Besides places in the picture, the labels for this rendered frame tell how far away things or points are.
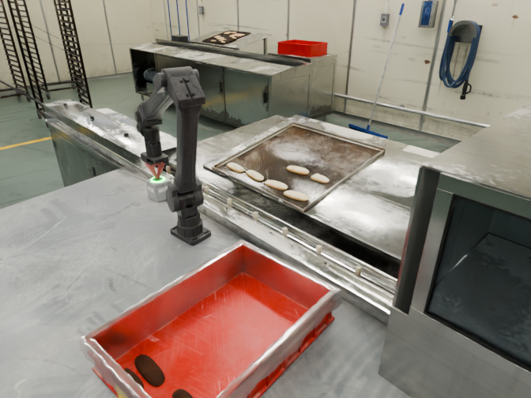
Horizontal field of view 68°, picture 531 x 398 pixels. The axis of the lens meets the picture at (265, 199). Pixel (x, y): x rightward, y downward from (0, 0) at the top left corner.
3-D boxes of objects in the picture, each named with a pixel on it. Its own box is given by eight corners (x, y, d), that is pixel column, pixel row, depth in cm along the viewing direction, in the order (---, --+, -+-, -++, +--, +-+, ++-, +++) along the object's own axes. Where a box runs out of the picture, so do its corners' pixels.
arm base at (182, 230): (169, 233, 132) (193, 246, 126) (166, 212, 129) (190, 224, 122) (189, 223, 138) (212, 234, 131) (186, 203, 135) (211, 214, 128)
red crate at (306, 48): (276, 53, 483) (276, 41, 477) (295, 50, 506) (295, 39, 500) (310, 57, 453) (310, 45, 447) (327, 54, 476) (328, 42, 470)
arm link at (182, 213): (182, 223, 125) (197, 219, 128) (178, 194, 121) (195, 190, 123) (172, 211, 132) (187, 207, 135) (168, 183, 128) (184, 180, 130)
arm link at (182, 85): (174, 90, 96) (212, 85, 100) (155, 65, 104) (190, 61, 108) (174, 218, 126) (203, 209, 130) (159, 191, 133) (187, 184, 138)
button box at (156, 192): (148, 204, 158) (144, 178, 152) (165, 197, 162) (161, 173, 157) (158, 212, 152) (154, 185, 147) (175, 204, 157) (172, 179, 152)
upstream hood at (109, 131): (44, 114, 250) (41, 101, 246) (73, 109, 261) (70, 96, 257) (142, 172, 170) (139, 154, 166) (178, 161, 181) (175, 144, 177)
